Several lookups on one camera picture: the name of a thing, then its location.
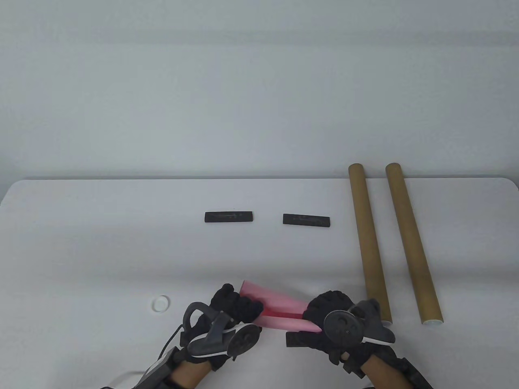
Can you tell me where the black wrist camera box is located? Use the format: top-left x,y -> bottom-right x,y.
395,357 -> 433,389
136,346 -> 179,389

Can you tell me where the black rectangular paperweight bar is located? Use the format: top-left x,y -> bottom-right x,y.
204,211 -> 254,223
286,331 -> 321,347
283,214 -> 330,229

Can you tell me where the brown cardboard mailing tube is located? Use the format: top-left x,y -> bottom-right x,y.
385,163 -> 443,327
349,163 -> 393,325

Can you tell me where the pink paper sheet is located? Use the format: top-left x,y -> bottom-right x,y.
239,280 -> 325,333

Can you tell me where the person's left forearm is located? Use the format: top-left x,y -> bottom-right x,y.
170,359 -> 211,389

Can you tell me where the person's right hand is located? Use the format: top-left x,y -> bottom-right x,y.
300,290 -> 397,378

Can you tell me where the grey left hand controller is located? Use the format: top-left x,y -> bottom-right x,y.
181,302 -> 262,359

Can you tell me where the person's left hand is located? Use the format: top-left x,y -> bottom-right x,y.
180,283 -> 264,371

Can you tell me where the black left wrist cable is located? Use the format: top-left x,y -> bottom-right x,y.
160,324 -> 184,358

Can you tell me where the grey hand controller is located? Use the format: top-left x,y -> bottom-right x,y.
181,302 -> 262,359
323,299 -> 396,346

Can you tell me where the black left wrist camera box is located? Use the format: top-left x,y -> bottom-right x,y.
136,346 -> 179,389

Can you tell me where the person's right forearm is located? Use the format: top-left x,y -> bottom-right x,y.
363,357 -> 406,389

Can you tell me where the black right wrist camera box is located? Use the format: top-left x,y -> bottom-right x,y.
395,357 -> 433,389

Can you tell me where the grey right hand controller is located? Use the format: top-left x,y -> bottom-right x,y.
323,299 -> 396,346

